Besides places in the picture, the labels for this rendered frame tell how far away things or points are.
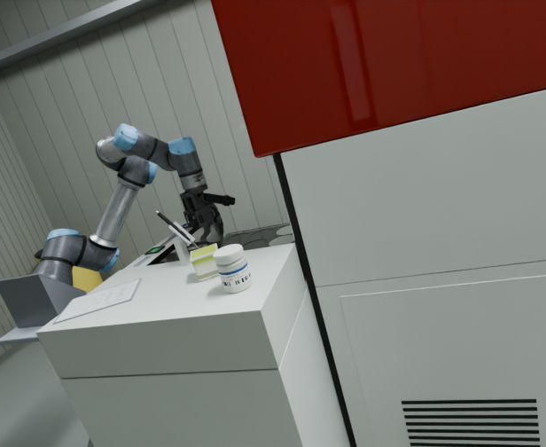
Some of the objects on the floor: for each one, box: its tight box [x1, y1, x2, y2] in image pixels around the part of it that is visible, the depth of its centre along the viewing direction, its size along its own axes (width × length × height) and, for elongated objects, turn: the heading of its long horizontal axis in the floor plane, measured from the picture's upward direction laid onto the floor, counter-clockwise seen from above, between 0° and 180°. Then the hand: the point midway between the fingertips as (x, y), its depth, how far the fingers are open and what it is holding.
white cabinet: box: [60, 288, 349, 447], centre depth 147 cm, size 64×96×82 cm, turn 26°
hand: (220, 243), depth 125 cm, fingers closed
